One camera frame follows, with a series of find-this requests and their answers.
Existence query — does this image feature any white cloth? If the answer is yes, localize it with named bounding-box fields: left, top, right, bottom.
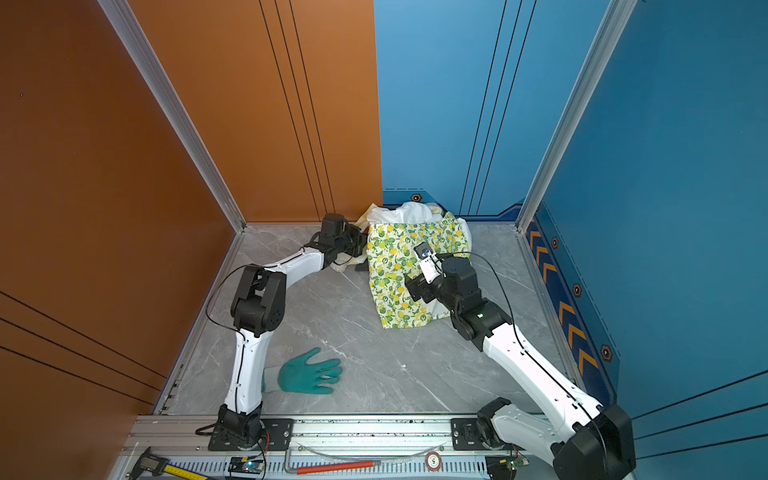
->
left=358, top=201, right=473, bottom=247

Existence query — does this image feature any left green circuit board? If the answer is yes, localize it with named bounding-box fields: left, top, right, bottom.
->
left=226, top=456, right=266, bottom=476

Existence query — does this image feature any right green circuit board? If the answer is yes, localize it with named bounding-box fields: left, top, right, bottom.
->
left=500, top=454, right=530, bottom=471

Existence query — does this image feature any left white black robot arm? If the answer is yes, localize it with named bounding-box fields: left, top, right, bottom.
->
left=196, top=213, right=366, bottom=451

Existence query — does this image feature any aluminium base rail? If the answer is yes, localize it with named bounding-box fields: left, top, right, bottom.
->
left=107, top=412, right=631, bottom=480

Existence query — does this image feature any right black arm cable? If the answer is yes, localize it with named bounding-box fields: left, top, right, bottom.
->
left=437, top=250, right=607, bottom=469

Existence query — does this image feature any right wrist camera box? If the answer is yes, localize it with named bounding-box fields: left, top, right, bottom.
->
left=414, top=242, right=442, bottom=284

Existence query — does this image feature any right aluminium corner post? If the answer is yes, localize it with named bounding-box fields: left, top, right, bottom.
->
left=516, top=0, right=637, bottom=234

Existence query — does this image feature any aluminium corner post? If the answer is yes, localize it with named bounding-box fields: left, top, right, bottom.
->
left=516, top=0, right=637, bottom=234
left=98, top=0, right=247, bottom=233

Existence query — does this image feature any yellow black caliper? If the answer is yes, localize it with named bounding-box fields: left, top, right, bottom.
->
left=126, top=448, right=208, bottom=480

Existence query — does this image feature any left aluminium corner post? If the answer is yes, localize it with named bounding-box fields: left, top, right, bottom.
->
left=98, top=0, right=247, bottom=233

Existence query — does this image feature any red handled hex key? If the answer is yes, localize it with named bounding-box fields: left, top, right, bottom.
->
left=283, top=450, right=381, bottom=475

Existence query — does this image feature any green white work glove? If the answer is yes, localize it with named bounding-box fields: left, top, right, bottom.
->
left=261, top=347, right=343, bottom=395

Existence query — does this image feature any green circuit board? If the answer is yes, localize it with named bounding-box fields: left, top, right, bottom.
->
left=226, top=456, right=266, bottom=476
left=500, top=454, right=530, bottom=471

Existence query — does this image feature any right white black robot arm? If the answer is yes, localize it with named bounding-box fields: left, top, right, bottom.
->
left=404, top=243, right=636, bottom=479

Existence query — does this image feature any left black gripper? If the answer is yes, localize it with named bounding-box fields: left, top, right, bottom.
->
left=334, top=224, right=372, bottom=258

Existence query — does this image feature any lemon print green cloth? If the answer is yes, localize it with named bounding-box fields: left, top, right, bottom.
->
left=367, top=216, right=472, bottom=329

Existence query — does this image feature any round red white sticker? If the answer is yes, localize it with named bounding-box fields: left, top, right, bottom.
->
left=425, top=451, right=443, bottom=472

